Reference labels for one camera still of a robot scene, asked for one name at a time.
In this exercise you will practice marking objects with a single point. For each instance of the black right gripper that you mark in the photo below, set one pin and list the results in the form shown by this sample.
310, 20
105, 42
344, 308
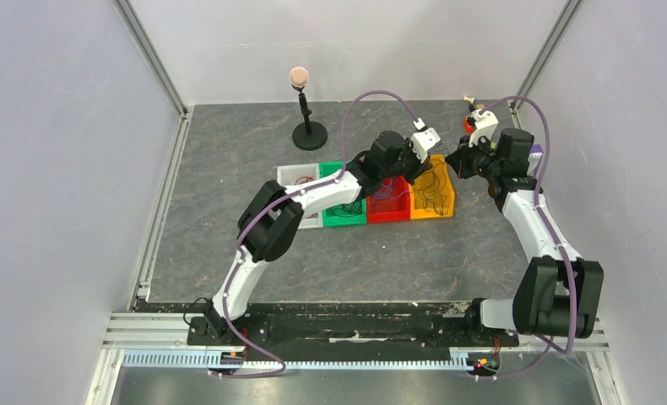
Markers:
467, 159

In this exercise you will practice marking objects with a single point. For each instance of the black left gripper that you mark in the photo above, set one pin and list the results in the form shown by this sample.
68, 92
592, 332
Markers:
419, 168

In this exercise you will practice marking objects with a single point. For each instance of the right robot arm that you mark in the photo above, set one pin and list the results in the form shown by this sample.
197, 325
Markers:
559, 292

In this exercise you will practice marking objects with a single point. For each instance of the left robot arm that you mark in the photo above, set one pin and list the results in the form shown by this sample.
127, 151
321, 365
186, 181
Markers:
270, 222

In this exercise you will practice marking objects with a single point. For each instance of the red wooden block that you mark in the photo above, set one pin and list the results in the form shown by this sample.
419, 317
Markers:
469, 123

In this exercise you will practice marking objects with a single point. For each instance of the orange plastic bin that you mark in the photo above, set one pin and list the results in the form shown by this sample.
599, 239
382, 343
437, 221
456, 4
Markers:
433, 196

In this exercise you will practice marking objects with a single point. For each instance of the red plastic bin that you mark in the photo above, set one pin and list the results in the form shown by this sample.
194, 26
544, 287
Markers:
391, 203

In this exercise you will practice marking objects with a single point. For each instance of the green plastic bin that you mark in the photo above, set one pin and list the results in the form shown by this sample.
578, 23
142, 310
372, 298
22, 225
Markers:
348, 214

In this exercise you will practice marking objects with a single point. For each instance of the purple metronome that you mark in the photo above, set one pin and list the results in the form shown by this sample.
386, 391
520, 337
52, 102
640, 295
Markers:
536, 154

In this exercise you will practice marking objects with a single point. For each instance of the black microphone stand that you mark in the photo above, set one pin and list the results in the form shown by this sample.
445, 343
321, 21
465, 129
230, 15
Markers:
309, 135

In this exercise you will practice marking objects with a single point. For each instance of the white transparent plastic bin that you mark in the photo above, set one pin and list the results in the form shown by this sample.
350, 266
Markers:
293, 175

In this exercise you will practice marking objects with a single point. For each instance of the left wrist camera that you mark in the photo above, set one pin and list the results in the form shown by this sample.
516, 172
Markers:
424, 139

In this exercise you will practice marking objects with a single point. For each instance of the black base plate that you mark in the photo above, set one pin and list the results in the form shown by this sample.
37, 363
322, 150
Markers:
365, 331

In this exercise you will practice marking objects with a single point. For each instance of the white cable duct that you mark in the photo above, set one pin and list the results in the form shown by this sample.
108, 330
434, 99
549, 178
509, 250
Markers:
210, 359

